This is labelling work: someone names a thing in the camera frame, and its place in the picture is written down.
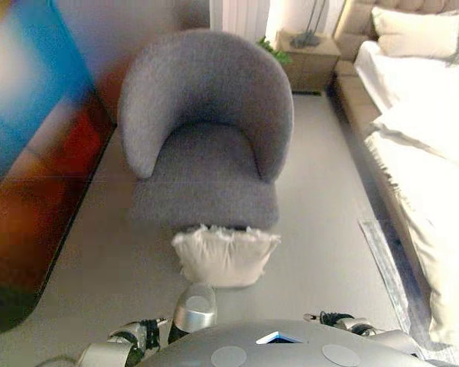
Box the dark left robot hand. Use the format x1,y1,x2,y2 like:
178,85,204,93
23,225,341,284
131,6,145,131
136,315,176,351

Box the dark right robot hand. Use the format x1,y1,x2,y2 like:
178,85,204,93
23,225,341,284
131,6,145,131
303,310,356,328

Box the white fringed cushion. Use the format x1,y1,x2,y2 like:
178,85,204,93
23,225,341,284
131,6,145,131
171,222,282,289

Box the grey robot torso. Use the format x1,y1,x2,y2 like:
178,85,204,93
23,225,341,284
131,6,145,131
136,318,439,367

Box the grey patterned bedside rug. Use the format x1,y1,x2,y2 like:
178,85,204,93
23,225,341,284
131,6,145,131
356,216,439,351

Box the bed with white duvet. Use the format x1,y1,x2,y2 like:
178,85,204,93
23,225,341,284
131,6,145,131
353,40,459,347

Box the colourful blue red panel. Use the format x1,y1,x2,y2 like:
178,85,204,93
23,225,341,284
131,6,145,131
0,0,119,334

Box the wooden nightstand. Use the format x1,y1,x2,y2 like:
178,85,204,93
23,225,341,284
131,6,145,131
274,29,342,93

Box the grey upholstered tub armchair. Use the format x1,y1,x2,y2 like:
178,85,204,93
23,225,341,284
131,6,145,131
116,29,295,232

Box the green potted plant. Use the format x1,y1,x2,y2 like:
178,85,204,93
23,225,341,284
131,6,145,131
256,36,292,66

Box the grey table lamp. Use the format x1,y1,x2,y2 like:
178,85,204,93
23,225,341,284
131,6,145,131
289,0,327,50

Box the cream bed pillow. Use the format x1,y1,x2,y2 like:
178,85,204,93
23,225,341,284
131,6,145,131
370,6,459,59

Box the white ribbed radiator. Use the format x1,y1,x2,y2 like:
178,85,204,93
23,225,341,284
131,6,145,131
209,0,269,34

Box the beige upholstered bed frame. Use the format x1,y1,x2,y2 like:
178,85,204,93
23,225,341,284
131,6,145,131
331,0,459,133

